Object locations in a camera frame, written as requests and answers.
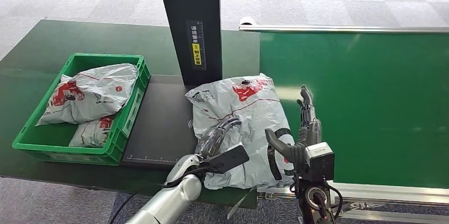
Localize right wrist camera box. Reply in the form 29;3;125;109
303;141;336;183

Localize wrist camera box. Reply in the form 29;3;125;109
303;141;336;183
201;144;251;175

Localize wide aluminium conveyor side rail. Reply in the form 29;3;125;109
257;180;449;209

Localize small grey red-print poly mailer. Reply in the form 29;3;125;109
68;115;116;149

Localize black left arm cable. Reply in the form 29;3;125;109
107;166;211;224

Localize grey poly mailer black letters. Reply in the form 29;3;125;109
185;73;298;191

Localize green plastic crate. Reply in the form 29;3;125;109
12;52;152;166

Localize thin aluminium conveyor side rail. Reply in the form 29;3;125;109
239;24;449;35

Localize black scanner column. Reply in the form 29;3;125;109
155;0;224;88

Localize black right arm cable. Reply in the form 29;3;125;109
324;180;344;222

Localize black and yellow column label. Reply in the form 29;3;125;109
185;20;207;71

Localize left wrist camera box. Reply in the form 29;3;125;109
201;144;251;175

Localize green conveyor belt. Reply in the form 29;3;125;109
259;31;449;190

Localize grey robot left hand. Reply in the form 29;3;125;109
194;117;243;160

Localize black scanner base plate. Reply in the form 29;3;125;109
121;74;201;171

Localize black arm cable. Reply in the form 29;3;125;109
324;180;344;222
107;166;211;224

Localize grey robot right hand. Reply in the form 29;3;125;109
264;84;322;165

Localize large grey red-print poly mailer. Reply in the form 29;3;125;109
35;63;140;127

